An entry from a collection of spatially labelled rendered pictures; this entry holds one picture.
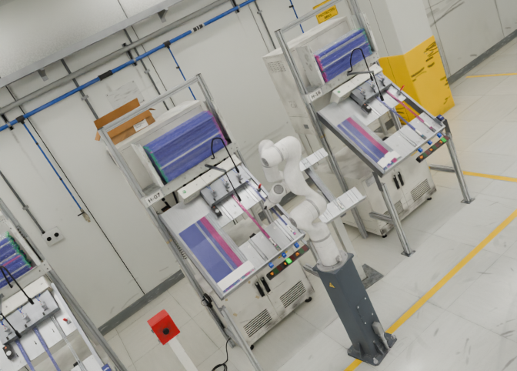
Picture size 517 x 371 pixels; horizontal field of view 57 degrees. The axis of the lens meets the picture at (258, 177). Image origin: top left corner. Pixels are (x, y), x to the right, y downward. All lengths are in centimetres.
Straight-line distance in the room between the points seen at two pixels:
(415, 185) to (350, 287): 159
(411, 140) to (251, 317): 177
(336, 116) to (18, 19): 273
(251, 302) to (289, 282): 33
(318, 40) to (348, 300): 206
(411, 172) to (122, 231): 271
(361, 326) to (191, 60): 302
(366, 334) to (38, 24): 354
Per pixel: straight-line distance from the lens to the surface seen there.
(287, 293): 364
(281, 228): 319
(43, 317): 313
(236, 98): 500
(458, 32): 715
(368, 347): 314
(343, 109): 380
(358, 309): 296
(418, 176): 424
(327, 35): 399
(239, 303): 346
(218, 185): 326
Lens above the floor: 227
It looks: 20 degrees down
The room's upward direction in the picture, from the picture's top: 26 degrees counter-clockwise
